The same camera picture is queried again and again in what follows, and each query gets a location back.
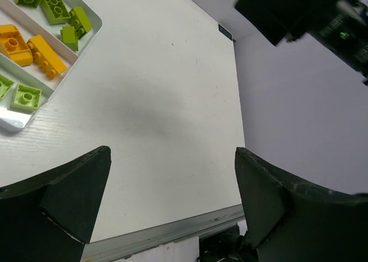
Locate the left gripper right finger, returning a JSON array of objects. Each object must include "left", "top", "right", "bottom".
[{"left": 235, "top": 148, "right": 367, "bottom": 261}]

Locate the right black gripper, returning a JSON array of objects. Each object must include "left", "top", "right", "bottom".
[{"left": 235, "top": 0, "right": 367, "bottom": 84}]

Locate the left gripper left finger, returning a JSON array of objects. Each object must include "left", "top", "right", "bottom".
[{"left": 1, "top": 146, "right": 111, "bottom": 262}]

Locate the light green lego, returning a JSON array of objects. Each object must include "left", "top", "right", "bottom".
[{"left": 60, "top": 26, "right": 79, "bottom": 52}]

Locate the dark green long lego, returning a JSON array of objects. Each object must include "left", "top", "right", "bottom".
[{"left": 40, "top": 0, "right": 71, "bottom": 25}]

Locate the blue label right corner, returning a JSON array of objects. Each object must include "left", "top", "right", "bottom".
[{"left": 218, "top": 24, "right": 233, "bottom": 41}]

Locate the white divided sorting tray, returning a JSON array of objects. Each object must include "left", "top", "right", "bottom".
[{"left": 1, "top": 0, "right": 102, "bottom": 132}]

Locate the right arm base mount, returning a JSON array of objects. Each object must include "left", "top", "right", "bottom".
[{"left": 196, "top": 225, "right": 259, "bottom": 262}]

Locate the aluminium front rail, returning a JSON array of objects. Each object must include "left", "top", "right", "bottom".
[{"left": 81, "top": 205, "right": 244, "bottom": 261}]

